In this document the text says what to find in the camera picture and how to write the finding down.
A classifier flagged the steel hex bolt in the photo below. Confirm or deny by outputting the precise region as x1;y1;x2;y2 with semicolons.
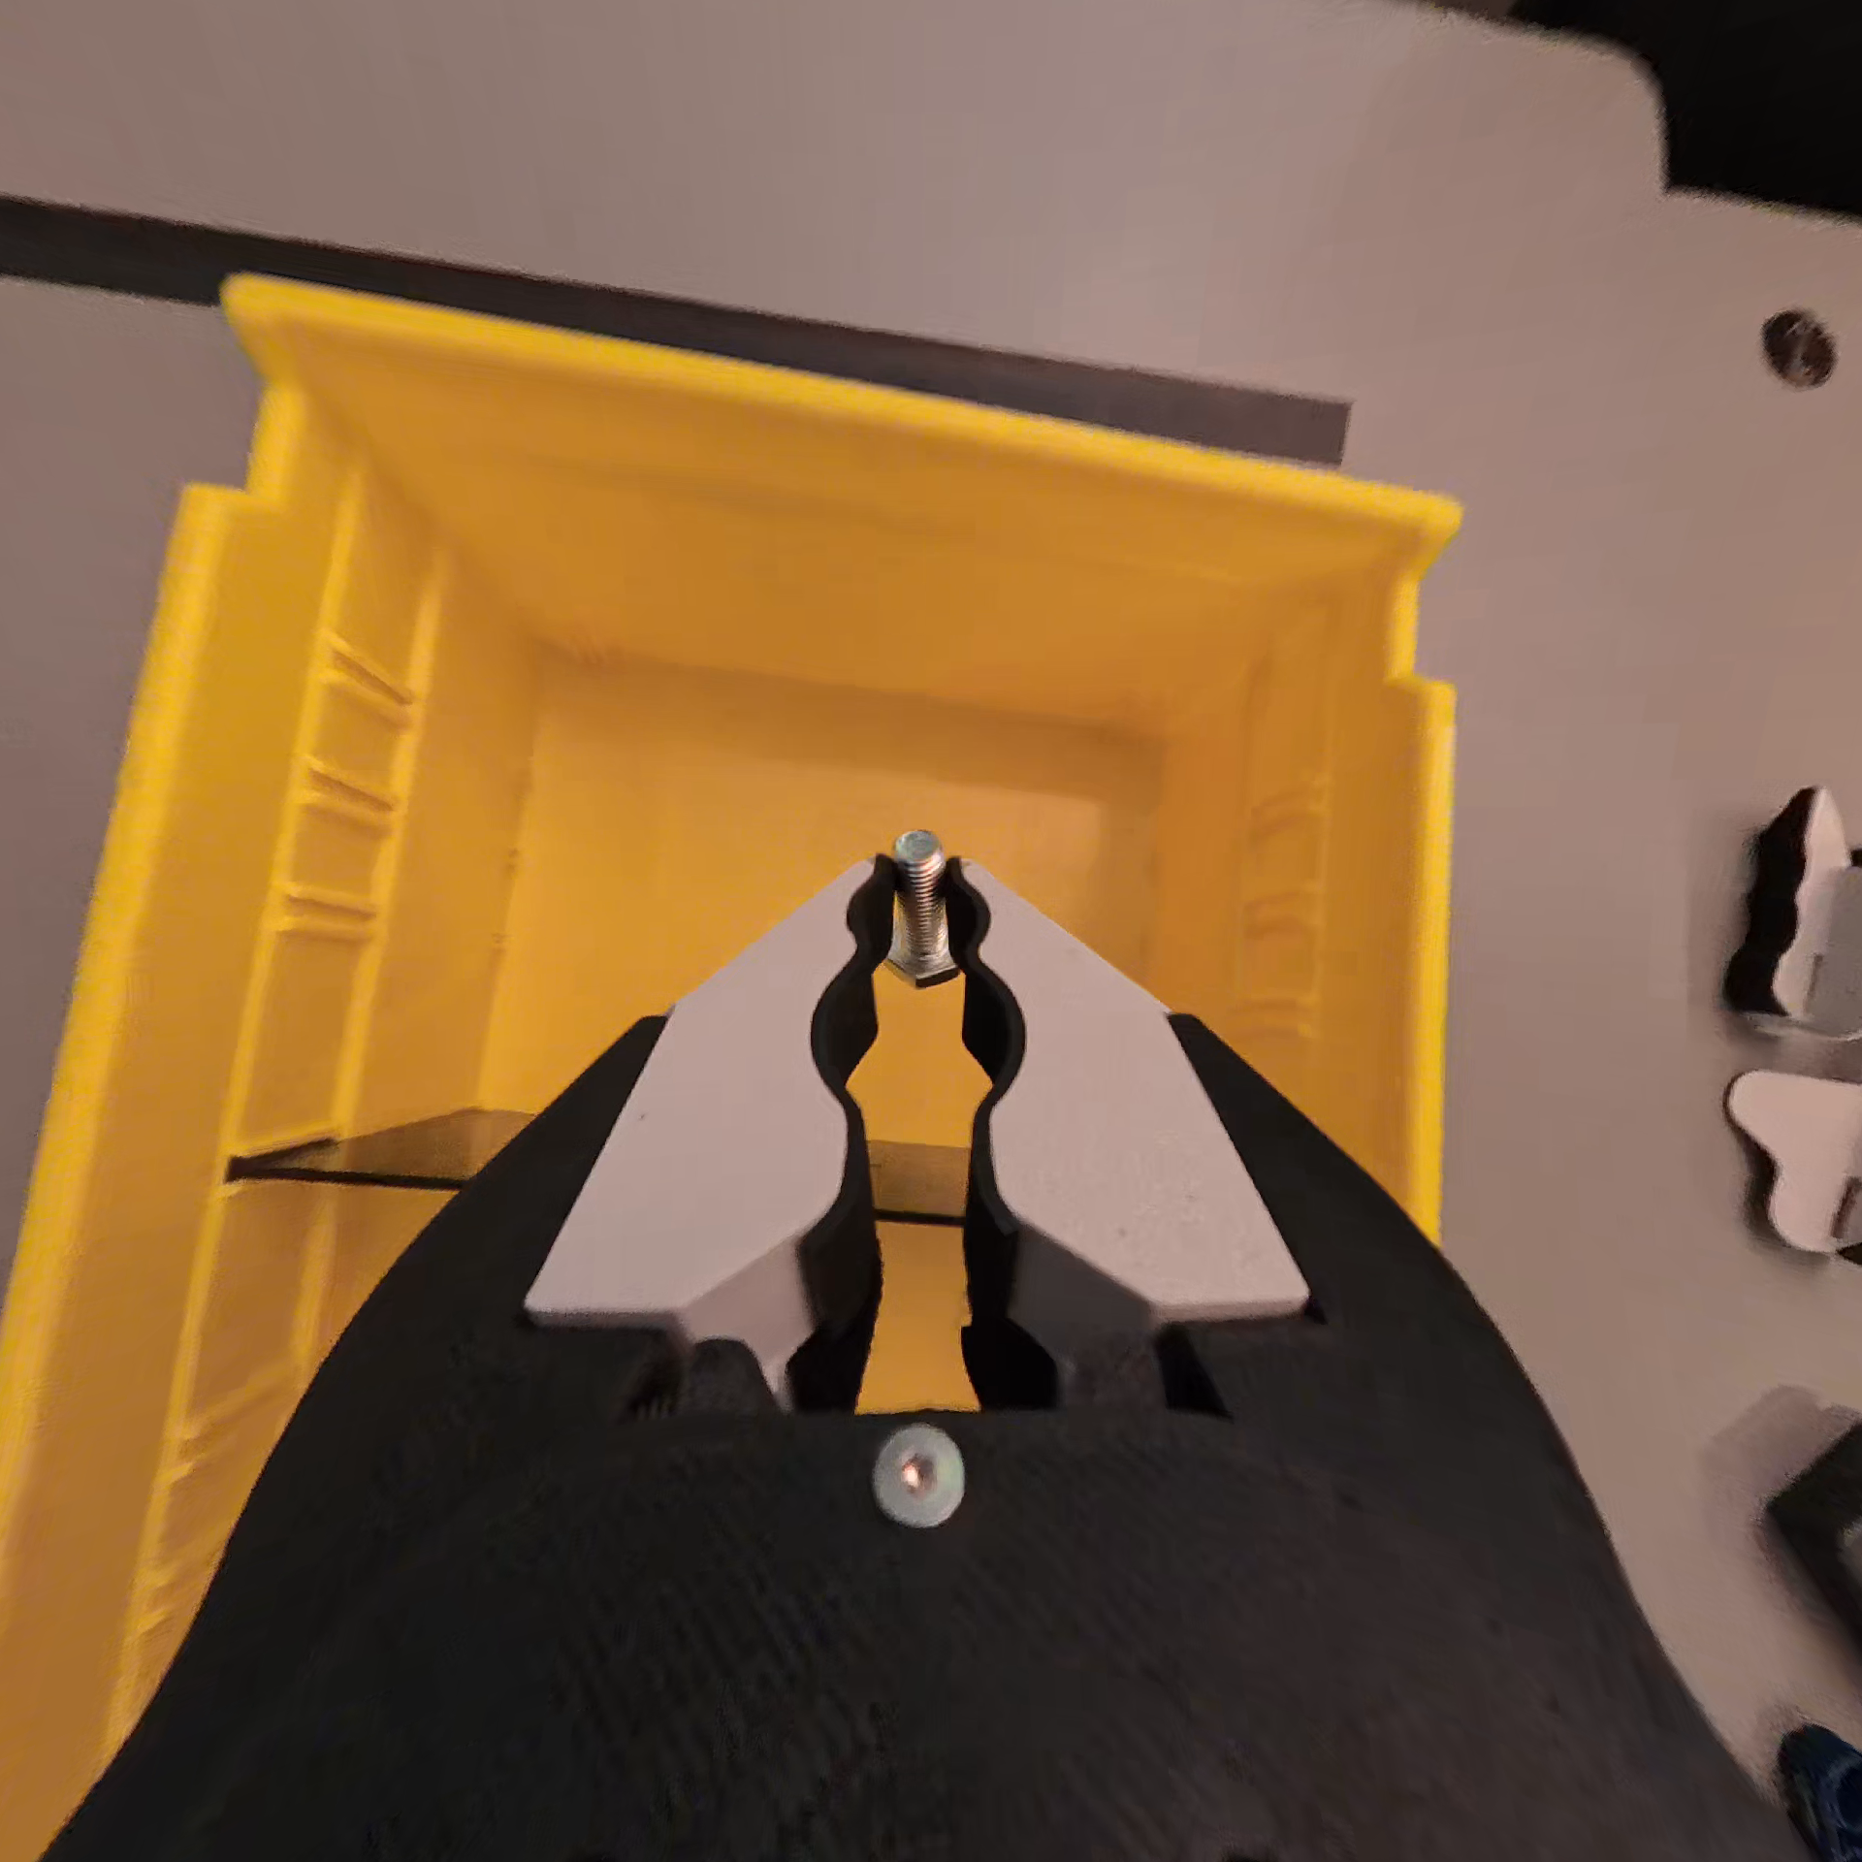
878;829;966;991

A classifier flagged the spare grey finger plate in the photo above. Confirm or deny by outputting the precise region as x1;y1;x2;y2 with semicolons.
1724;785;1862;1038
1724;1068;1862;1254

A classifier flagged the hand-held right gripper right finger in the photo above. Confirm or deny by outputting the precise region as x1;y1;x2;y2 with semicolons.
932;856;1311;1413

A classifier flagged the black power bank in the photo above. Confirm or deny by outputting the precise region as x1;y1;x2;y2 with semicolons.
1701;1380;1862;1608

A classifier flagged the yellow plastic bin with divider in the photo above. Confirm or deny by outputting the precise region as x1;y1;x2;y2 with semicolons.
0;272;1464;1862

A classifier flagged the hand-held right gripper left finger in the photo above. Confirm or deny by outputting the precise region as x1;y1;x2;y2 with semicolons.
522;856;893;1408

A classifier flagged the blue flat part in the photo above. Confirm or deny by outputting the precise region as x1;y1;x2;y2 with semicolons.
1779;1722;1862;1862

